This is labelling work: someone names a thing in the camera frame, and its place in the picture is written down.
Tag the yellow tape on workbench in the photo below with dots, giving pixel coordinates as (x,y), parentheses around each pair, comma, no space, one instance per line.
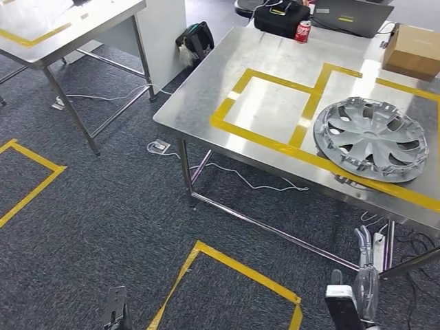
(257,139)

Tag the steel table with tape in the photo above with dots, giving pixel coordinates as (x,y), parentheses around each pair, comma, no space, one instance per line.
(86,27)

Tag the black bag with furry charm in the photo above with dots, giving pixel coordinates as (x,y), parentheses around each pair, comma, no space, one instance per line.
(199,41)

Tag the steel workbench table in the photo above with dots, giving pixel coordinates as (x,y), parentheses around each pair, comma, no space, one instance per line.
(206,91)

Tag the black carry bag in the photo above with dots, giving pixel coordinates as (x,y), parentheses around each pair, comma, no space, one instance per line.
(275,25)

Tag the dark grey laptop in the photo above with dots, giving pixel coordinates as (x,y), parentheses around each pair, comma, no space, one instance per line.
(357,20)

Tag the yellow tape on table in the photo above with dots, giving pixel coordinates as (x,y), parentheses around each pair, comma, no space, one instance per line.
(32,43)

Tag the yellow floor tape outline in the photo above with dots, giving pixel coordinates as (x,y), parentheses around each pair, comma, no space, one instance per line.
(38,156)
(241,270)

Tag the white floor socket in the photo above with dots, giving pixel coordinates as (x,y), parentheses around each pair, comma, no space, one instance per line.
(158,146)

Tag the black round stool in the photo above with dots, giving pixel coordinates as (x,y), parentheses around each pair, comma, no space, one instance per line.
(245,7)

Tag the red soda can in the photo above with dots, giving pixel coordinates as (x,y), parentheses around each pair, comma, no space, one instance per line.
(303,32)

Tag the white desk panel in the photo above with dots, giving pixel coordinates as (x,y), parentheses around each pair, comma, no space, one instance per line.
(161,45)

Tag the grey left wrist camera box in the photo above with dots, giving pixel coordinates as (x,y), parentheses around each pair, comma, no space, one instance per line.
(115,305)

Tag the brown cardboard box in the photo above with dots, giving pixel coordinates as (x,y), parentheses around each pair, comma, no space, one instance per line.
(412,50)

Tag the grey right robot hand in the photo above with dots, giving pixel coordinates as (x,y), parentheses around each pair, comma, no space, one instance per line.
(366,291)

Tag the white power strip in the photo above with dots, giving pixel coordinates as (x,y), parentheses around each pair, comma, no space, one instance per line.
(379,255)

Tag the grey wheel hubcap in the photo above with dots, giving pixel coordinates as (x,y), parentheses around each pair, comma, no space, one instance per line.
(371,136)

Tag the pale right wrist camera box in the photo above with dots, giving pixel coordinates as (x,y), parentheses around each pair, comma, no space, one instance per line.
(340,305)

